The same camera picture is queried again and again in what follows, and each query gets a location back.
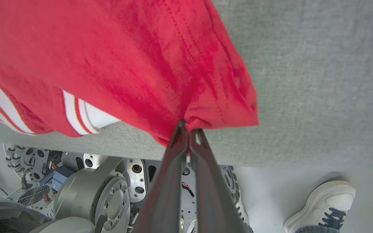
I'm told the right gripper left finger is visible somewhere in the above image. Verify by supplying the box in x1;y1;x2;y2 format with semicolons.
133;120;189;233

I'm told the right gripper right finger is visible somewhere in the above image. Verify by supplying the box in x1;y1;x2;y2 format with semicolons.
189;128;249;233

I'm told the red basketball jersey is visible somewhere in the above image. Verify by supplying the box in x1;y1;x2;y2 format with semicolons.
0;0;259;147

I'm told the metal omni wheel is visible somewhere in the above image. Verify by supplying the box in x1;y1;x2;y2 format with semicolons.
220;165;251;227
5;144;50;182

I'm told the grey robot waist joint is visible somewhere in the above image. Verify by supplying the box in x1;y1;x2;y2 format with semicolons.
53;157;132;233

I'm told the small blue electronics box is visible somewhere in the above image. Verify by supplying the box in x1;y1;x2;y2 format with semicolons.
39;166;76;192

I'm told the white sneaker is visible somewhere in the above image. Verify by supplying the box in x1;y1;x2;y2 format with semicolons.
284;180;356;233

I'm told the grey robot wheeled base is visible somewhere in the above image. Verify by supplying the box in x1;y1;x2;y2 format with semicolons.
0;141;251;233

